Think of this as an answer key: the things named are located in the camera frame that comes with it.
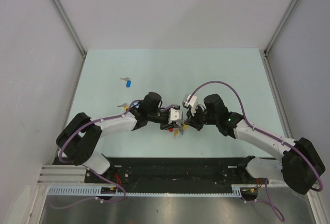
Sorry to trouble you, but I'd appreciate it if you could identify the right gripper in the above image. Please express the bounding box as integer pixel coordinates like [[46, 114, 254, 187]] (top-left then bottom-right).
[[185, 104, 218, 131]]

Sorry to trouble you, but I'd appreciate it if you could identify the red handled keyring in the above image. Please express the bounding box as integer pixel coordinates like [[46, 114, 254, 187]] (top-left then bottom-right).
[[168, 123, 188, 135]]

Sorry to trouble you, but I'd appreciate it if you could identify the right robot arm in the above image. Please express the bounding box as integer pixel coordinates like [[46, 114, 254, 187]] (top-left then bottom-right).
[[183, 94, 325, 195]]

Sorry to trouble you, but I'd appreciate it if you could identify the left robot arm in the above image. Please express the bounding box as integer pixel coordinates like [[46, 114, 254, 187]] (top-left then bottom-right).
[[56, 92, 184, 183]]

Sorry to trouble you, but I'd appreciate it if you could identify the solid blue tag key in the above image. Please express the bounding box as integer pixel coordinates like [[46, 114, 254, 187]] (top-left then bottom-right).
[[120, 77, 131, 88]]

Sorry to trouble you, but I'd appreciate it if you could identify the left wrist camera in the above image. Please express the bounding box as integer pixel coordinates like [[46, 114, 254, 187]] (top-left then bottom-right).
[[168, 106, 183, 124]]

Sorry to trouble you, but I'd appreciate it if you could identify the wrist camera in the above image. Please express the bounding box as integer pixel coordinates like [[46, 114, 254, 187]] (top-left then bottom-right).
[[182, 95, 199, 116], [168, 106, 183, 124]]

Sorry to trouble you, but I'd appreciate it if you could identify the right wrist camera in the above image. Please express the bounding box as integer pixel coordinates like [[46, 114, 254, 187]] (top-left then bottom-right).
[[182, 95, 199, 116]]

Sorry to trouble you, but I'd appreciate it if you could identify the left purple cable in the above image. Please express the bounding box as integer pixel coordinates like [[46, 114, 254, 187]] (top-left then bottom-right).
[[48, 100, 178, 209]]

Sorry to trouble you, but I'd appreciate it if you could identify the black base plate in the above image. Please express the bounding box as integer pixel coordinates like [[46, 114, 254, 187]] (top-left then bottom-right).
[[81, 158, 266, 193]]

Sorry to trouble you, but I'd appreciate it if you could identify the white cable duct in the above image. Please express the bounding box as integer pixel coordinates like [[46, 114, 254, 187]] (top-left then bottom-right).
[[46, 184, 269, 198]]

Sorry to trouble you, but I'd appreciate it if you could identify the right aluminium frame post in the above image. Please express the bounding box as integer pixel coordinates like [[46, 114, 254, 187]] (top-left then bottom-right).
[[263, 0, 312, 55]]

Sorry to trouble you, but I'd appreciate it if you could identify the aluminium frame post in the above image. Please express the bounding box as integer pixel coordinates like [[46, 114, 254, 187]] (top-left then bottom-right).
[[263, 0, 312, 55], [38, 0, 87, 57]]

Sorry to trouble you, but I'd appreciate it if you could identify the left aluminium frame post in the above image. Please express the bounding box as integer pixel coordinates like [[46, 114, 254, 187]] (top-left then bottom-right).
[[38, 0, 87, 57]]

